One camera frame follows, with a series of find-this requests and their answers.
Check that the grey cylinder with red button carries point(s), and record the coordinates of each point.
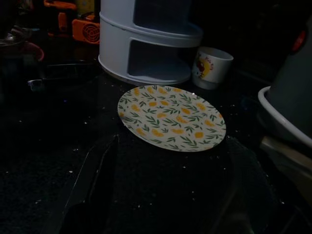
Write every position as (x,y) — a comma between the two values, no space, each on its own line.
(292,85)

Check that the white printed mug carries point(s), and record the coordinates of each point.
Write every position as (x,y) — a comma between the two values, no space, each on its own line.
(214,70)

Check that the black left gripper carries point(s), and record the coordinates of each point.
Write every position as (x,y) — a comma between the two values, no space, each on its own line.
(35,84)

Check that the pink round mat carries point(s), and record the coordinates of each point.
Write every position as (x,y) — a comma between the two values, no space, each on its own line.
(39,50)

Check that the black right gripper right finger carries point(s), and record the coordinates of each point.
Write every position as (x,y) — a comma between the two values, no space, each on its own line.
(251,190)

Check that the yellow tin box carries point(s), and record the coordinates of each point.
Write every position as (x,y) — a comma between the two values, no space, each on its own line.
(85,6)

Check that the white tiered storage rack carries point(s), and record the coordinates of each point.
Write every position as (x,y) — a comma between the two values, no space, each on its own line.
(114,48)

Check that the orange device with fan grille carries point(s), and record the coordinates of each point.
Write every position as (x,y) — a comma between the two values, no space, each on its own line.
(85,31)

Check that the large steel bowl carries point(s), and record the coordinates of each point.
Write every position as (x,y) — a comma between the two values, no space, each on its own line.
(14,41)

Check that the white rimmed dish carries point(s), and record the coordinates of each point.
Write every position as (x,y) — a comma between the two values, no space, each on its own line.
(270,110)

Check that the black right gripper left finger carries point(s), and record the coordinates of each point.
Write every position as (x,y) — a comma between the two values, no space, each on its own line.
(85,195)

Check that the orange and black tool battery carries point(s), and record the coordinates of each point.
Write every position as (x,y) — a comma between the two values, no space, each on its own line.
(62,22)

